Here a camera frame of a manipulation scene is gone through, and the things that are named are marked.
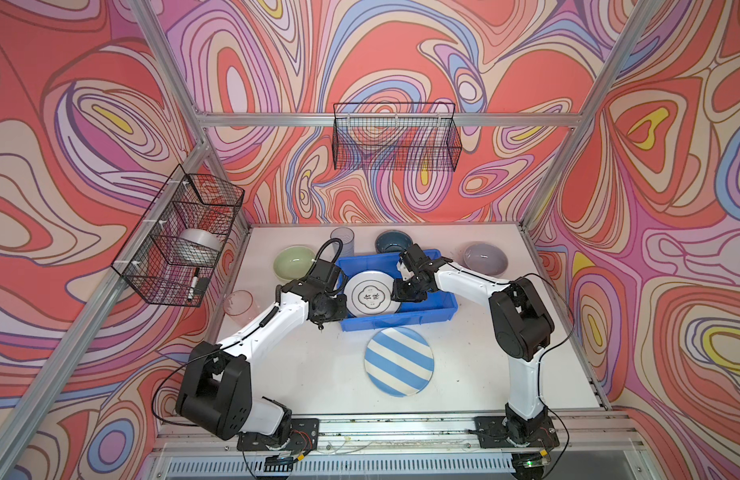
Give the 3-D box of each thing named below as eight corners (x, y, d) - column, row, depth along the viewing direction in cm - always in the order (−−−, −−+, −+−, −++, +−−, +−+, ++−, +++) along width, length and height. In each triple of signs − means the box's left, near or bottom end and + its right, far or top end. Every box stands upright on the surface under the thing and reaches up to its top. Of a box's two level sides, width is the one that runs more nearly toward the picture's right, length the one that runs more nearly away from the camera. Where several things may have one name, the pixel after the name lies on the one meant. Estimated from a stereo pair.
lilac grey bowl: (468, 277, 106) (472, 266, 102) (462, 253, 114) (466, 242, 109) (503, 277, 106) (510, 266, 102) (495, 253, 113) (500, 242, 109)
